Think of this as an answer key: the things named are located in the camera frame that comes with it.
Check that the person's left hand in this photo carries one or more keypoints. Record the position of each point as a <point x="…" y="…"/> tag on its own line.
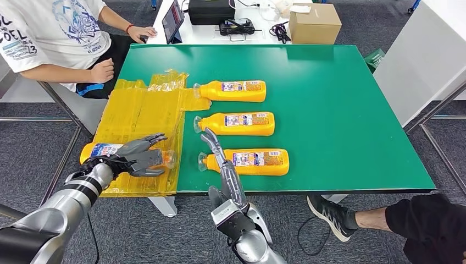
<point x="142" y="32"/>

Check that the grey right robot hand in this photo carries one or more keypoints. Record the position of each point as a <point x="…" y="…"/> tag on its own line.
<point x="231" y="186"/>

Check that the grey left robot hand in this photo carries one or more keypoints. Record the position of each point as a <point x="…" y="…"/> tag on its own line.
<point x="142" y="156"/>

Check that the person's right hand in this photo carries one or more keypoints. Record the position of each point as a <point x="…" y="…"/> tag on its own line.
<point x="102" y="71"/>

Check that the orange detergent bottle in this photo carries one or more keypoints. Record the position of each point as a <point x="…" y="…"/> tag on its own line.
<point x="87" y="153"/>
<point x="236" y="130"/>
<point x="236" y="96"/>
<point x="262" y="170"/>

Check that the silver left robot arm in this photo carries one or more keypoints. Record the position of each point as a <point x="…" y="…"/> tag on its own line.
<point x="72" y="204"/>

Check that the blue caster leg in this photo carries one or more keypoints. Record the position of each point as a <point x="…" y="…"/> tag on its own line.
<point x="414" y="5"/>
<point x="154" y="3"/>

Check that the black tablet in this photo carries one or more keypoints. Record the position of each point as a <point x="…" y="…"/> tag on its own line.
<point x="172" y="20"/>

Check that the yellow taped cardboard board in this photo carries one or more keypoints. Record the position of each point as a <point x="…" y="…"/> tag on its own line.
<point x="145" y="116"/>

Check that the white bench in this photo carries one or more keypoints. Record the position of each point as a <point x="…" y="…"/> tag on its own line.
<point x="72" y="109"/>

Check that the white table leg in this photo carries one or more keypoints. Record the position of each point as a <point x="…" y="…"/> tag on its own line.
<point x="336" y="199"/>
<point x="164" y="207"/>

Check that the white desk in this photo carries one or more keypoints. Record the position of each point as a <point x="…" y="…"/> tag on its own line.
<point x="204" y="34"/>

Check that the person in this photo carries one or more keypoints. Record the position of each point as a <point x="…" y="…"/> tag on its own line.
<point x="47" y="32"/>
<point x="429" y="223"/>

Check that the black carrying case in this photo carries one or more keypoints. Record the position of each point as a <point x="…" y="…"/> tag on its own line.
<point x="211" y="11"/>

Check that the black handheld controller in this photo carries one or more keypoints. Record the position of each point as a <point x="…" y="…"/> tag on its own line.
<point x="236" y="27"/>

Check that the clear plastic bag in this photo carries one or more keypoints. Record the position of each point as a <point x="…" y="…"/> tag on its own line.
<point x="269" y="11"/>

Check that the white paper sheet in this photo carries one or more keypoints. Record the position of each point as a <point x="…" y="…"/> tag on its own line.
<point x="300" y="8"/>

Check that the brown cardboard box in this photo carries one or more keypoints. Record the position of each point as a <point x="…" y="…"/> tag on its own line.
<point x="315" y="27"/>

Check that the green bag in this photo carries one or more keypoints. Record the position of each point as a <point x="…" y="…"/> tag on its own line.
<point x="375" y="59"/>

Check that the white side table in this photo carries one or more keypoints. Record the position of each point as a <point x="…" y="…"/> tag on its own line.
<point x="418" y="62"/>

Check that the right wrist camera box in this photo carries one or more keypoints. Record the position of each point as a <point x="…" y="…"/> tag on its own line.
<point x="233" y="226"/>

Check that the steel frame table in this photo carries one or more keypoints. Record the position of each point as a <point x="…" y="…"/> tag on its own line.
<point x="36" y="119"/>

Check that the steel table frame legs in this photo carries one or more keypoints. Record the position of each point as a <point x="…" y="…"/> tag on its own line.
<point x="437" y="109"/>

